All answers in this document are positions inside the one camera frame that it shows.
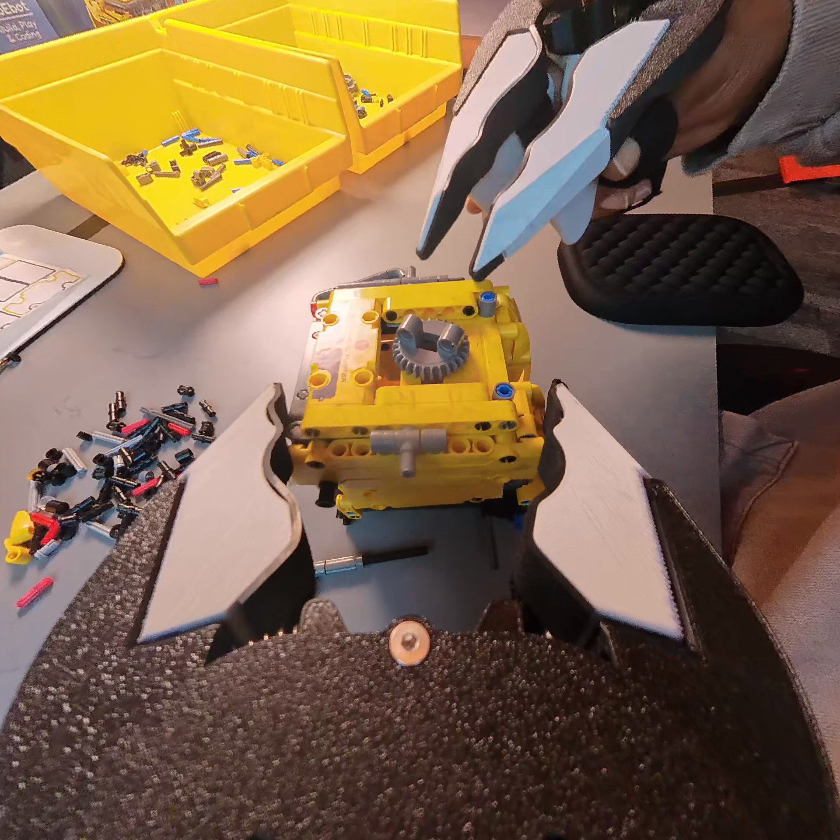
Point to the yellow building brick model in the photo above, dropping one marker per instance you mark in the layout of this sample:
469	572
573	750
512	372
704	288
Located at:
426	407

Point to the yellow storage bin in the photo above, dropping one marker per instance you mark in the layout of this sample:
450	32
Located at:
407	65
98	131

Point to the person's right forearm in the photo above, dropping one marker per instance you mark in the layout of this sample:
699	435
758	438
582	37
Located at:
814	79

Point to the scattered mixed brick parts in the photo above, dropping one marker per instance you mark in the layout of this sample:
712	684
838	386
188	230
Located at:
367	98

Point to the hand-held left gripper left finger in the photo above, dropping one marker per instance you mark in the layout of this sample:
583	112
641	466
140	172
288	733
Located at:
223	538

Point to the thin black axle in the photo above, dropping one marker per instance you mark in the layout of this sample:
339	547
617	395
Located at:
492	544

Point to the person's right hand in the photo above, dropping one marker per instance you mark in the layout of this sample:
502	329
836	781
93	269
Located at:
728	105

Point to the pile of black red pins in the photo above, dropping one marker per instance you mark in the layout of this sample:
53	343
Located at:
124	459

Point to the black axle with silver sleeve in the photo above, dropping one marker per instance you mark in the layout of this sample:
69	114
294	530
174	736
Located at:
387	555

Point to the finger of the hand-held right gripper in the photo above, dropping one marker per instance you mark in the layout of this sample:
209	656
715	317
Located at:
564	164
466	131

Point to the orange cloth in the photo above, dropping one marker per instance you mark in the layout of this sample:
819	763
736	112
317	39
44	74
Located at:
807	169

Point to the white sticker sheet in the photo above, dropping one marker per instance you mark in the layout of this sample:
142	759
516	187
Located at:
39	289

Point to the black chair armrest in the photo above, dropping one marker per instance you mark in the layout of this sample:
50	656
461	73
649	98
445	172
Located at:
682	269

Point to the red axle pin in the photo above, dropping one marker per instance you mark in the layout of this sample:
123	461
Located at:
34	592

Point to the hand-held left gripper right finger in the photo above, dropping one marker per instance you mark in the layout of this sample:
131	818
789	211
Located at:
597	525

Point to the printed toy packaging box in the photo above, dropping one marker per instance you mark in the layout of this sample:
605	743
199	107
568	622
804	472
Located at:
39	26

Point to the scattered blue grey brick pins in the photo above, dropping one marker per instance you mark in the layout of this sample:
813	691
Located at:
203	167

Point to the white lamp base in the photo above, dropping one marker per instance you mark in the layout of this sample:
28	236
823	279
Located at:
98	262

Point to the grey desk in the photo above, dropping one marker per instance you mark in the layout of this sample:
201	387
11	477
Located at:
216	341

